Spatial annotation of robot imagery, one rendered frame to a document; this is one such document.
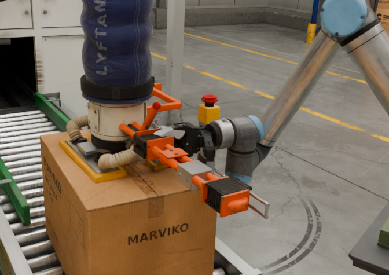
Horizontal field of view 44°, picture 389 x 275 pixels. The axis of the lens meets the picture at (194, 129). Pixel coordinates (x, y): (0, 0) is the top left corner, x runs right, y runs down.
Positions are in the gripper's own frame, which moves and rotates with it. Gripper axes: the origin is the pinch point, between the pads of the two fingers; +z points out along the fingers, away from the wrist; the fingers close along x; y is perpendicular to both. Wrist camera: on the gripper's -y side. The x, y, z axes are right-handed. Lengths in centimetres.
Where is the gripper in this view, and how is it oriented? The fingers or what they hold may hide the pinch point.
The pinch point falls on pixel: (158, 147)
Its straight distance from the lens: 135.4
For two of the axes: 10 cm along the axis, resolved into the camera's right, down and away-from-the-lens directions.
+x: 0.7, -9.4, -3.5
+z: -8.5, 1.3, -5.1
